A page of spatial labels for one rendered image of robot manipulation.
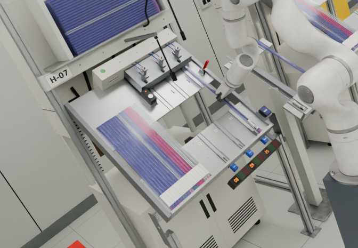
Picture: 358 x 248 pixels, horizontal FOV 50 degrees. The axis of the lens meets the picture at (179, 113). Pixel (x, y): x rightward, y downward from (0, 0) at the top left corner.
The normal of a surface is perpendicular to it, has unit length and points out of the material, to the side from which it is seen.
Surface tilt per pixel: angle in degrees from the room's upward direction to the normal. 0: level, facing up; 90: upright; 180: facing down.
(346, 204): 90
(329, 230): 0
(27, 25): 90
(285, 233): 0
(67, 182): 90
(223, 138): 45
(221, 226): 90
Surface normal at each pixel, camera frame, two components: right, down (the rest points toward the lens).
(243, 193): 0.57, 0.06
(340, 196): -0.68, 0.52
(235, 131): 0.12, -0.56
